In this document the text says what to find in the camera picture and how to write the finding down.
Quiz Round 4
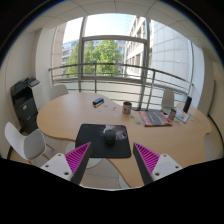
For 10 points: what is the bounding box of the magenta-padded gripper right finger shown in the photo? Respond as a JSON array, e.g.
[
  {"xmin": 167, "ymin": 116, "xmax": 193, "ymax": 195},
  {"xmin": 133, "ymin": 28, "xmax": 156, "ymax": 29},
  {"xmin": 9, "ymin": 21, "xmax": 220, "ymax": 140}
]
[{"xmin": 132, "ymin": 142, "xmax": 184, "ymax": 186}]

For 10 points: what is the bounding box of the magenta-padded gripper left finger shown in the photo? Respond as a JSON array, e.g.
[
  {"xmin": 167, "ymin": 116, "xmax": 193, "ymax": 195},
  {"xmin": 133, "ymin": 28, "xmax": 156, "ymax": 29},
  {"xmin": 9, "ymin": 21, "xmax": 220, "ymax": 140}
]
[{"xmin": 40, "ymin": 142, "xmax": 93, "ymax": 186}]

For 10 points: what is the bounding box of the black computer mouse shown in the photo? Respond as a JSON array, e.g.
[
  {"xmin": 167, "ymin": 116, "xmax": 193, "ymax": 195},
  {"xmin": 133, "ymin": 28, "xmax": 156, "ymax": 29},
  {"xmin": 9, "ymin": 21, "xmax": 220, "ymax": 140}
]
[{"xmin": 103, "ymin": 129, "xmax": 117, "ymax": 146}]

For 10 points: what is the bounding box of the black printed mouse pad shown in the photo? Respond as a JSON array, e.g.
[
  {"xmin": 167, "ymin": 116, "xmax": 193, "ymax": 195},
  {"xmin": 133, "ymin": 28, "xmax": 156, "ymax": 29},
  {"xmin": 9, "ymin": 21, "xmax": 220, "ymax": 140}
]
[{"xmin": 75, "ymin": 123, "xmax": 132, "ymax": 159}]

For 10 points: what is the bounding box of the red colourful magazine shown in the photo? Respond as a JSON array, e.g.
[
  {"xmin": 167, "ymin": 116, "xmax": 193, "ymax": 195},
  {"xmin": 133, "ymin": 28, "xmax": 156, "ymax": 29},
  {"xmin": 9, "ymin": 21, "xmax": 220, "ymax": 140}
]
[{"xmin": 138, "ymin": 110, "xmax": 174, "ymax": 128}]

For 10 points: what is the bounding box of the white printed cup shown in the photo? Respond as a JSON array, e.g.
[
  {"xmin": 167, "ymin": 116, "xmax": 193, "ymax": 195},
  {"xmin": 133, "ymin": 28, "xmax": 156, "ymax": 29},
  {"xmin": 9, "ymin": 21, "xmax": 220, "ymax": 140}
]
[{"xmin": 167, "ymin": 108, "xmax": 177, "ymax": 122}]

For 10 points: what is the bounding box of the white chair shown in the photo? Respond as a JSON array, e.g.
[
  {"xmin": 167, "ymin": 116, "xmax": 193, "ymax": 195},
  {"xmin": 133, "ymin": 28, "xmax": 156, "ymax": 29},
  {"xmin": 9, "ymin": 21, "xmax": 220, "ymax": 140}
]
[
  {"xmin": 48, "ymin": 83, "xmax": 70, "ymax": 102},
  {"xmin": 3, "ymin": 121, "xmax": 56, "ymax": 166},
  {"xmin": 160, "ymin": 88, "xmax": 176, "ymax": 114}
]

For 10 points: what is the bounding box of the red printed tin can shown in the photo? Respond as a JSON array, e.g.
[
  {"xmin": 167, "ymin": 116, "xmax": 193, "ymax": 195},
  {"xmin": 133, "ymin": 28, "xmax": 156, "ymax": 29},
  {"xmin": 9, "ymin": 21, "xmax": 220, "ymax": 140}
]
[{"xmin": 122, "ymin": 101, "xmax": 133, "ymax": 115}]

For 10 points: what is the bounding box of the black flat case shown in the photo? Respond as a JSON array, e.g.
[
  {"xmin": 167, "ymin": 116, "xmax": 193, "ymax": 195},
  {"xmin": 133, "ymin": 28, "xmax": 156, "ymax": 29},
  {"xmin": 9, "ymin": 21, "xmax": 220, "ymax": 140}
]
[{"xmin": 92, "ymin": 97, "xmax": 105, "ymax": 106}]

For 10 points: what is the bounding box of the black upright speaker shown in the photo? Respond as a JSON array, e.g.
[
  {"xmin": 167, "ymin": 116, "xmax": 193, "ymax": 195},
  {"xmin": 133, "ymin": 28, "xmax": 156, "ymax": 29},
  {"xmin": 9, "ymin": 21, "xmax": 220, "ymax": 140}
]
[{"xmin": 182, "ymin": 96, "xmax": 193, "ymax": 114}]

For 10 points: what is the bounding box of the black office printer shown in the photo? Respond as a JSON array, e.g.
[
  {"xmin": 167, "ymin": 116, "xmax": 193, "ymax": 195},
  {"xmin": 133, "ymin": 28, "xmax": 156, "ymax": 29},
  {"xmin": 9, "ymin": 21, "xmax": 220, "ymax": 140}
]
[{"xmin": 9, "ymin": 76, "xmax": 44, "ymax": 134}]

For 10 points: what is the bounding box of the metal window railing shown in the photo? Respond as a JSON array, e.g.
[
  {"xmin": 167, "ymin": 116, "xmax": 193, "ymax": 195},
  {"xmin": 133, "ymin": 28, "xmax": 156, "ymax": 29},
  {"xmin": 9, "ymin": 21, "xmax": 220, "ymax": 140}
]
[{"xmin": 48, "ymin": 62, "xmax": 195, "ymax": 111}]

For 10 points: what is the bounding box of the green tree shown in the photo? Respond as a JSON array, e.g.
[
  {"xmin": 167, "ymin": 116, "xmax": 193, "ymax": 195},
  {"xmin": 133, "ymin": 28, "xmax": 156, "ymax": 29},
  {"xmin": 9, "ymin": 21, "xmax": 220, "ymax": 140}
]
[{"xmin": 64, "ymin": 39, "xmax": 124, "ymax": 78}]

